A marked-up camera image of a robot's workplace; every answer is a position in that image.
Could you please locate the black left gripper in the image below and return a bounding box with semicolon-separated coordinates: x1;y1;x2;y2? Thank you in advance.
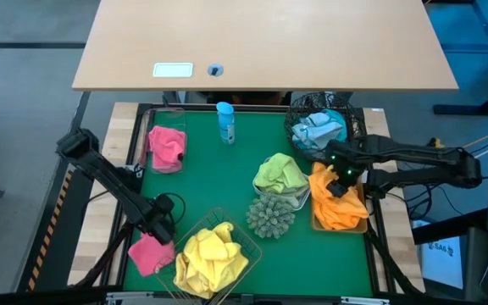
141;193;177;246

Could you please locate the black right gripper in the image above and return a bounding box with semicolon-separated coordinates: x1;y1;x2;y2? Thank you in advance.
324;138;370;199

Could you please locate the orange microfiber towel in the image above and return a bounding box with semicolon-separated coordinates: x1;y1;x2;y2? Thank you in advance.
313;191;370;232
309;161;351;202

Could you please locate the pink microfiber towel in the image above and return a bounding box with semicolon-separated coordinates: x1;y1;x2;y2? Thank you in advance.
126;231;177;278
147;125;187;171

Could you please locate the sage green microfiber towel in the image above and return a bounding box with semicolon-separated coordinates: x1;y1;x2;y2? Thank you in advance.
281;185;311;209

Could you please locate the lime green microfiber towel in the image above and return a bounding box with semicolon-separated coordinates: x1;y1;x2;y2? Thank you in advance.
280;163;310;191
253;152;297;196

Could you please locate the copper rectangular wire basket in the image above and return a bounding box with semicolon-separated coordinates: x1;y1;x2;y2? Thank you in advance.
153;206;264;305

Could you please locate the grey blue microfiber towel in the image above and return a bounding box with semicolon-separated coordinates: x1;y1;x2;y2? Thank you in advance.
291;112;344;151

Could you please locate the teal blue microfiber towel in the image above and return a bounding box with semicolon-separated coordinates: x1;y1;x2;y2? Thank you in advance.
319;108;349;143

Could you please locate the white plastic bin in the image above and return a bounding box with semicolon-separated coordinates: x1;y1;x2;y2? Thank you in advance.
252;155;312;212

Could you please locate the amber translucent plastic tray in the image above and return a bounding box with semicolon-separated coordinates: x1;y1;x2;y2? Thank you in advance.
309;163;369;235

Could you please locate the artificial succulent in patterned pot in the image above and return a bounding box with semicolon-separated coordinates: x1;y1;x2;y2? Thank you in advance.
246;193;297;240

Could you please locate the yellow black hazard tape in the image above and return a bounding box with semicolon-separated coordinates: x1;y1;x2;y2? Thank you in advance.
25;169;68;293

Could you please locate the clear plastic tray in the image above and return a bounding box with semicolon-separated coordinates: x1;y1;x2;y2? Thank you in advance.
141;108;188;175

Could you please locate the white printed box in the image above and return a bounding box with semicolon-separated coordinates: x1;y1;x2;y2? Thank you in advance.
419;236;465;291

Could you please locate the blue spray bottle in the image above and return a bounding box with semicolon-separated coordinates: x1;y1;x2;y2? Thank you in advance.
215;101;236;146

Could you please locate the black desk foot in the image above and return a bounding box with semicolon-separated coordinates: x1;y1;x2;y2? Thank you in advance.
433;57;488;118

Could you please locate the beige wooden desk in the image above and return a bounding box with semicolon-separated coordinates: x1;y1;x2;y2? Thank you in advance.
70;0;460;93

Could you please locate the white rectangular desk plate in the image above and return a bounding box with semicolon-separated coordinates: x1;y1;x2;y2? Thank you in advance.
152;61;195;79

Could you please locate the dark cable bundle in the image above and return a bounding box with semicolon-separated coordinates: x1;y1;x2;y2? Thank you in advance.
364;228;425;296
74;219;137;289

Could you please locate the silver metal bracket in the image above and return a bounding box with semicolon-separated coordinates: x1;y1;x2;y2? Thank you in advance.
104;291;143;305
340;296;391;305

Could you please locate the black round wire basket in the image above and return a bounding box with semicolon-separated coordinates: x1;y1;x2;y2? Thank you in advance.
284;91;366;163

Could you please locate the black metal table frame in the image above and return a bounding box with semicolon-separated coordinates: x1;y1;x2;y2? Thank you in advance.
99;103;397;305

